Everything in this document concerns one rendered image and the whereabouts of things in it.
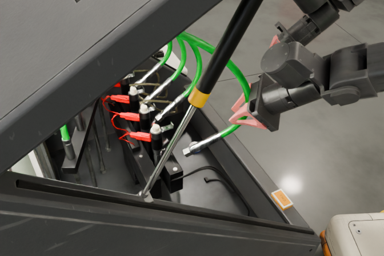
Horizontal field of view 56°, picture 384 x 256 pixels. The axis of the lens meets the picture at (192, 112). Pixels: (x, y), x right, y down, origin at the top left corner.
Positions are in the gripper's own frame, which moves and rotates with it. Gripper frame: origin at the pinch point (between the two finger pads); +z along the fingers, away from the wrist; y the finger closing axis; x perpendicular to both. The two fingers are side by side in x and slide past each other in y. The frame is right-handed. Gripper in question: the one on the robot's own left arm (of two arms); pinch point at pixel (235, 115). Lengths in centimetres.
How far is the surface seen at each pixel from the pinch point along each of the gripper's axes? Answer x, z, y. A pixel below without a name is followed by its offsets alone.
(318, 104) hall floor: 144, 72, -134
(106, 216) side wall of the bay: -23.3, -8.4, 33.2
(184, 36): -21.1, -7.2, 0.4
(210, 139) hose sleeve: 0.5, 6.6, 3.9
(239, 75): -8.1, -7.9, -0.7
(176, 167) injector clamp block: 6.6, 25.0, 3.4
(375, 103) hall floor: 175, 44, -146
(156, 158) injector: 0.9, 26.4, 3.5
